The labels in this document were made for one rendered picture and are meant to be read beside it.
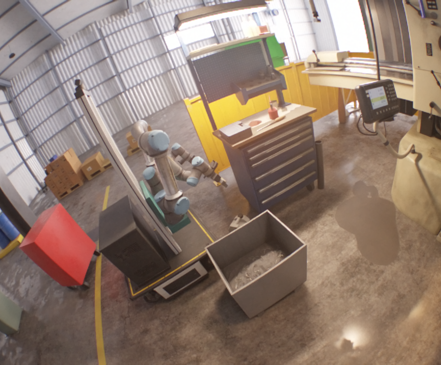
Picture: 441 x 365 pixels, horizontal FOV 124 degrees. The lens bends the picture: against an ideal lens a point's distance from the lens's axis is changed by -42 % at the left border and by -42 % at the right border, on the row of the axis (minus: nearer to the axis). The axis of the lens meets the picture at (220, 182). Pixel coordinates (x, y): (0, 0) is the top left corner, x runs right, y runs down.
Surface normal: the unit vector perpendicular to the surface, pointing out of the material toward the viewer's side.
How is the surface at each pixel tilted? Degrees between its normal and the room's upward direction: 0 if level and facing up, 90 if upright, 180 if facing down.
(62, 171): 90
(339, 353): 0
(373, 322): 0
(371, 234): 0
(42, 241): 90
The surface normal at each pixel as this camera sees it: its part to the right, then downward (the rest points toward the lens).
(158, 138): 0.74, 0.00
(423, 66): -0.86, 0.48
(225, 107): 0.40, 0.40
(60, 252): 0.94, -0.32
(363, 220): -0.32, -0.78
